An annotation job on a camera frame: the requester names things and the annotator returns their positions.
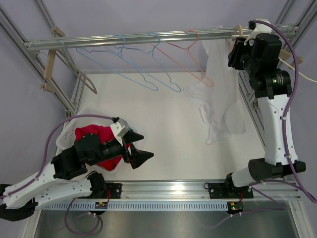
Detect white slotted cable duct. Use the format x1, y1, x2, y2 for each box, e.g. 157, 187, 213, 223
44, 200, 228, 211

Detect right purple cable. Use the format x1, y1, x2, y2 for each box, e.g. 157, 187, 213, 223
248, 20, 317, 206

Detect beige wooden hanger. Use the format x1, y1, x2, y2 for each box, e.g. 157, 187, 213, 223
225, 24, 243, 51

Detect light blue hanger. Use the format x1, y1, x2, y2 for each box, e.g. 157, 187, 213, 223
105, 32, 182, 93
75, 41, 158, 92

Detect purple cable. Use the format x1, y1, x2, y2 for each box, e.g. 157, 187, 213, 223
248, 20, 317, 206
0, 113, 117, 199

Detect white plastic laundry basket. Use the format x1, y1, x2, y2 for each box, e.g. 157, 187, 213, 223
56, 117, 124, 175

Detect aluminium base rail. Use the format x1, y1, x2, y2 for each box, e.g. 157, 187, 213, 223
106, 180, 300, 202

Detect left beige clip hanger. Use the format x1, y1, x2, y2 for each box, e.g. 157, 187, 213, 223
41, 26, 65, 93

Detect grey plastic hanger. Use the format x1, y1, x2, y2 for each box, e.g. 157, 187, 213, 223
56, 41, 98, 94

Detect white t shirt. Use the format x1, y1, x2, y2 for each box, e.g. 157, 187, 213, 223
186, 39, 246, 145

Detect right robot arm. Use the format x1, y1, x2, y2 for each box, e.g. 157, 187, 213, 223
224, 33, 306, 197

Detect pink wire hanger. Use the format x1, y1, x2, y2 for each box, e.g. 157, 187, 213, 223
156, 29, 214, 87

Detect magenta t shirt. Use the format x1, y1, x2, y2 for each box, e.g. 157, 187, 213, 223
74, 124, 120, 151

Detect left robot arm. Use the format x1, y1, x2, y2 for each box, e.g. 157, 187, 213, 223
0, 131, 154, 222

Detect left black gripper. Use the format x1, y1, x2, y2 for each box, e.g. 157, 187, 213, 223
88, 130, 154, 169

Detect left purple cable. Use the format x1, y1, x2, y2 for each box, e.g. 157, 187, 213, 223
0, 113, 117, 199

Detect red t shirt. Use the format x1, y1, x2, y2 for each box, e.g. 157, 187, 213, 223
97, 150, 127, 172

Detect silver clothes rail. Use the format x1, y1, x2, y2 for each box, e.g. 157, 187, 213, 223
23, 24, 300, 52

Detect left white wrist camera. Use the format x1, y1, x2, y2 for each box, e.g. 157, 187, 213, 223
110, 117, 130, 146

